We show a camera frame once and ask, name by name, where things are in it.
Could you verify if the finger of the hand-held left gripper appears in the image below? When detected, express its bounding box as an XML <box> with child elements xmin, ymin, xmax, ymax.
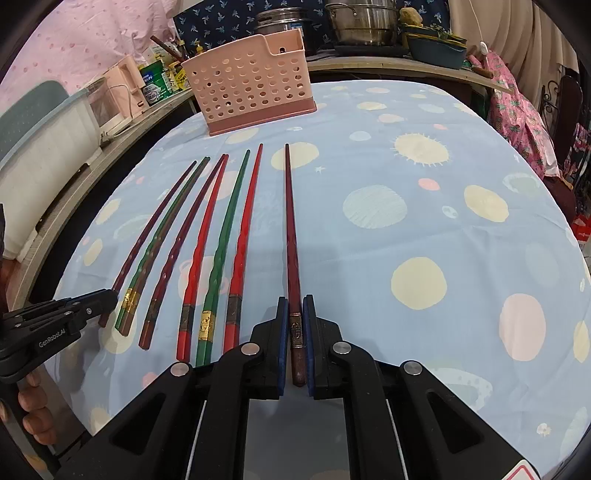
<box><xmin>0</xmin><ymin>289</ymin><xmax>119</xmax><ymax>324</ymax></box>

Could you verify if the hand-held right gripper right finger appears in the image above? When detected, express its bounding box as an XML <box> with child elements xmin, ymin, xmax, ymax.
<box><xmin>304</xmin><ymin>296</ymin><xmax>532</xmax><ymax>480</ymax></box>

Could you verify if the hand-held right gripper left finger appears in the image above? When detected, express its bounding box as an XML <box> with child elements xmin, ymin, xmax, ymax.
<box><xmin>55</xmin><ymin>296</ymin><xmax>287</xmax><ymax>480</ymax></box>

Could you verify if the green chopstick gold band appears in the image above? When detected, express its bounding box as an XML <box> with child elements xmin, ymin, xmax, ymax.
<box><xmin>196</xmin><ymin>148</ymin><xmax>251</xmax><ymax>368</ymax></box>
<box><xmin>115</xmin><ymin>157</ymin><xmax>207</xmax><ymax>334</ymax></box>

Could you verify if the green brown chopstick pair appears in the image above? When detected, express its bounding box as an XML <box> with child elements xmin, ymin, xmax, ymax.
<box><xmin>121</xmin><ymin>157</ymin><xmax>211</xmax><ymax>337</ymax></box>

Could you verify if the dark maroon chopstick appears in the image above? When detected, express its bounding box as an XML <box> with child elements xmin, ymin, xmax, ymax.
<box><xmin>284</xmin><ymin>143</ymin><xmax>308</xmax><ymax>387</ymax></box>
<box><xmin>98</xmin><ymin>161</ymin><xmax>198</xmax><ymax>328</ymax></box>

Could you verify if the dark red chopstick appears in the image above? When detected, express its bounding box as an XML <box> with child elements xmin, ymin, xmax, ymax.
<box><xmin>139</xmin><ymin>154</ymin><xmax>227</xmax><ymax>349</ymax></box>

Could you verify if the pink perforated plastic basket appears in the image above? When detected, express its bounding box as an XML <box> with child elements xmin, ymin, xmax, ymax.
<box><xmin>182</xmin><ymin>33</ymin><xmax>319</xmax><ymax>137</ymax></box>

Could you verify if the person's left hand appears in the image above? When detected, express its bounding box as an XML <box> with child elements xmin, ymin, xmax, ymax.
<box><xmin>17</xmin><ymin>370</ymin><xmax>58</xmax><ymax>446</ymax></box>

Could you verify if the blue dotted tablecloth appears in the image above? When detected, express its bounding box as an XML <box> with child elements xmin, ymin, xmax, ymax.
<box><xmin>62</xmin><ymin>80</ymin><xmax>591</xmax><ymax>478</ymax></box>

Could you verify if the white storage box blue rim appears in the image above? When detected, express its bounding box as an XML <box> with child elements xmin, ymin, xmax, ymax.
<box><xmin>0</xmin><ymin>76</ymin><xmax>109</xmax><ymax>259</ymax></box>

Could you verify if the beige side counter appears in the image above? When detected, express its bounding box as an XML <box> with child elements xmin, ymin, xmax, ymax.
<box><xmin>9</xmin><ymin>88</ymin><xmax>199</xmax><ymax>324</ymax></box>

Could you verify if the clear plastic container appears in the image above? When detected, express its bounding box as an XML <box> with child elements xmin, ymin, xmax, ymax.
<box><xmin>88</xmin><ymin>76</ymin><xmax>123</xmax><ymax>134</ymax></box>

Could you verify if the green white can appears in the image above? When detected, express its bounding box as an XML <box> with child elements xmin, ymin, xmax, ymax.
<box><xmin>139</xmin><ymin>60</ymin><xmax>174</xmax><ymax>104</ymax></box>

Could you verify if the pink kettle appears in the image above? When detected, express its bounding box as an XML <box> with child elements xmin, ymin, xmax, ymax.
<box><xmin>108</xmin><ymin>55</ymin><xmax>151</xmax><ymax>121</ymax></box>

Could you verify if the yellow packet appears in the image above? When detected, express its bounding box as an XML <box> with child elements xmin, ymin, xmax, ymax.
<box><xmin>166</xmin><ymin>65</ymin><xmax>190</xmax><ymax>90</ymax></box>

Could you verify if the pink patterned fabric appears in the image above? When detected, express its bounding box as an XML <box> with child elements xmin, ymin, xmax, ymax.
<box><xmin>0</xmin><ymin>0</ymin><xmax>195</xmax><ymax>121</ymax></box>

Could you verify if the bundle of dark chopsticks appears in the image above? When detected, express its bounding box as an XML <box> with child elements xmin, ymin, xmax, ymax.
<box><xmin>150</xmin><ymin>36</ymin><xmax>183</xmax><ymax>61</ymax></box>

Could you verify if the wooden board shelf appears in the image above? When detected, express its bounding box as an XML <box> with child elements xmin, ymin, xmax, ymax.
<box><xmin>307</xmin><ymin>54</ymin><xmax>515</xmax><ymax>95</ymax></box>

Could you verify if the red box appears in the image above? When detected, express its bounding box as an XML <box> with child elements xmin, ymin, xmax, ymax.
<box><xmin>571</xmin><ymin>215</ymin><xmax>591</xmax><ymax>254</ymax></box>

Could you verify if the black induction cooker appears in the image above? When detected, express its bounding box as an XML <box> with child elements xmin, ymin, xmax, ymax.
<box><xmin>332</xmin><ymin>43</ymin><xmax>409</xmax><ymax>57</ymax></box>

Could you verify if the blue floral cloth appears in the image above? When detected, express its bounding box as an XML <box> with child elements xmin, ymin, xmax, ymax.
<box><xmin>173</xmin><ymin>0</ymin><xmax>451</xmax><ymax>47</ymax></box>

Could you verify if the pink floral garment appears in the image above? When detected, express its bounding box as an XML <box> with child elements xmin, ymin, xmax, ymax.
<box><xmin>466</xmin><ymin>48</ymin><xmax>561</xmax><ymax>178</ymax></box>

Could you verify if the teal plastic basin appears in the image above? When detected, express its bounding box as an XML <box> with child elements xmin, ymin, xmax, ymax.
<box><xmin>406</xmin><ymin>36</ymin><xmax>468</xmax><ymax>70</ymax></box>

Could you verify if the small steel pot with lid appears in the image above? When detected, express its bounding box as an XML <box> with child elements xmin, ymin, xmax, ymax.
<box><xmin>255</xmin><ymin>7</ymin><xmax>315</xmax><ymax>52</ymax></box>

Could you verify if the large steel steamer pot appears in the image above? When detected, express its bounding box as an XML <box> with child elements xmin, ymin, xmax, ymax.
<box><xmin>324</xmin><ymin>0</ymin><xmax>400</xmax><ymax>46</ymax></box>

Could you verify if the green plastic basin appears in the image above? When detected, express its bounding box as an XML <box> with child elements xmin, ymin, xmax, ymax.
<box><xmin>401</xmin><ymin>23</ymin><xmax>462</xmax><ymax>44</ymax></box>

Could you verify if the black metal chair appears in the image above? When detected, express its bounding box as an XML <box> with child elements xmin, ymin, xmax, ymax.
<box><xmin>540</xmin><ymin>74</ymin><xmax>585</xmax><ymax>176</ymax></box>

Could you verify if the cream curtain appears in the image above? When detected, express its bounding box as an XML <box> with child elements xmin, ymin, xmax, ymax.
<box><xmin>450</xmin><ymin>0</ymin><xmax>580</xmax><ymax>93</ymax></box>

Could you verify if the white cable with switch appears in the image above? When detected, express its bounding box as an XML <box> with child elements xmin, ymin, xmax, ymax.
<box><xmin>464</xmin><ymin>0</ymin><xmax>491</xmax><ymax>58</ymax></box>

